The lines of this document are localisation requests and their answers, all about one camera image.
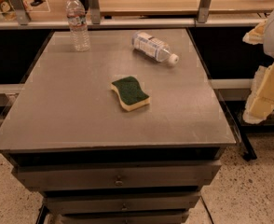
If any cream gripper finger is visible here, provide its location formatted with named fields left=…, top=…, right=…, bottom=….
left=242, top=21, right=267, bottom=45
left=242, top=63, right=274, bottom=124

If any blue label plastic bottle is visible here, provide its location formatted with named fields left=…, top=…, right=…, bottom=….
left=131, top=31, right=179, bottom=65

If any clear upright water bottle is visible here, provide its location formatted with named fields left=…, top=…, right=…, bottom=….
left=66, top=0, right=90, bottom=51

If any green yellow sponge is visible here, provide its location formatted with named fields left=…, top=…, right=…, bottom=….
left=111, top=77, right=150, bottom=112

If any grey drawer cabinet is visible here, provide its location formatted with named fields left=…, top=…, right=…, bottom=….
left=0, top=29, right=235, bottom=224

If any small black object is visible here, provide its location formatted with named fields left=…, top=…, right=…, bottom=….
left=31, top=0, right=46, bottom=7

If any wooden shelf unit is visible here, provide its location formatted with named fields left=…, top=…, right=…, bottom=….
left=0, top=0, right=274, bottom=30

